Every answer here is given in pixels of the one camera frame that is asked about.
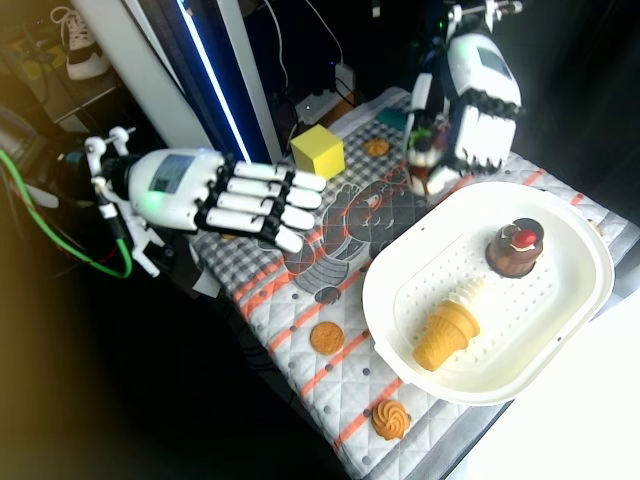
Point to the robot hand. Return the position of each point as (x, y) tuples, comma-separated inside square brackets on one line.
[(170, 185), (482, 70)]

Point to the toy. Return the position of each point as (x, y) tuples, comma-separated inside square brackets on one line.
[(425, 157)]

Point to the chocolate cake with cherry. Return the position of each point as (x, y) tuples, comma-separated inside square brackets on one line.
[(515, 250)]

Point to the orange round object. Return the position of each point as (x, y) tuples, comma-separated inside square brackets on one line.
[(445, 330)]

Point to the beige board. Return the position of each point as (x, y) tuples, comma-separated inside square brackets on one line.
[(415, 260)]

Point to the teal block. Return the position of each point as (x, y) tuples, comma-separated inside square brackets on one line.
[(392, 119)]

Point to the white robot body column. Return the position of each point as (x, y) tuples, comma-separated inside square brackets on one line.
[(165, 75)]

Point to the white power adapter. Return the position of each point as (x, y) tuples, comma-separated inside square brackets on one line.
[(345, 77)]

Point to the yellow block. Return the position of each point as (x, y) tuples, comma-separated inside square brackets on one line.
[(320, 152)]

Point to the white sneaker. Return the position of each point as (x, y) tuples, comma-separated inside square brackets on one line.
[(82, 45)]

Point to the white power strip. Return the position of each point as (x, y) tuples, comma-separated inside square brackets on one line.
[(317, 107)]

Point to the grey checked bear quilt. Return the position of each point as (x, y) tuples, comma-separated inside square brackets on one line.
[(350, 380)]

